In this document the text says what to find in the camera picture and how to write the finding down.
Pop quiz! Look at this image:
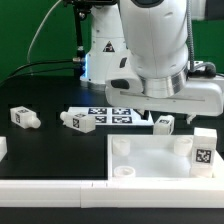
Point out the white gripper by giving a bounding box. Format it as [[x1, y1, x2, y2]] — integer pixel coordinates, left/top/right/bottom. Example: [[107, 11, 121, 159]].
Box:
[[105, 50, 224, 125]]

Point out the white square table top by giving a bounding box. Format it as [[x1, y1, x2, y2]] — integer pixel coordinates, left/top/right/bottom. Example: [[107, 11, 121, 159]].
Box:
[[107, 135, 224, 179]]

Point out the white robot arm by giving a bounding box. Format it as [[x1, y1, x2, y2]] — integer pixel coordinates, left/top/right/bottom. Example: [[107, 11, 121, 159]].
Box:
[[81, 0, 224, 117]]

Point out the white sheet with tags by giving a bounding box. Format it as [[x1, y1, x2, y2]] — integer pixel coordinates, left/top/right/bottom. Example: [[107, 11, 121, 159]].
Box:
[[68, 107, 154, 126]]

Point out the white block left edge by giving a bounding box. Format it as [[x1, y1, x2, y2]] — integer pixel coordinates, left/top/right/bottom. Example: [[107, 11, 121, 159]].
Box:
[[0, 136, 7, 162]]

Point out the white fence wall rail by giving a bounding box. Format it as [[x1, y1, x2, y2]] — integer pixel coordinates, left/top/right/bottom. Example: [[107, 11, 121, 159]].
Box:
[[0, 176, 224, 208]]

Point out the black camera pole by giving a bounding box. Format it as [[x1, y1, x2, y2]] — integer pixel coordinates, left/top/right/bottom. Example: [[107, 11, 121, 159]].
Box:
[[63, 0, 117, 67]]

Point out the black cable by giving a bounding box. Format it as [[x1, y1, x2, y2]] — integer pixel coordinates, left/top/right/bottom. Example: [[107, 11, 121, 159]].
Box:
[[0, 59, 83, 87]]

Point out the grey cable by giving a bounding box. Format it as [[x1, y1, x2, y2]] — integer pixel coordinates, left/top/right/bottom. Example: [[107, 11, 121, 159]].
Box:
[[26, 0, 64, 64]]

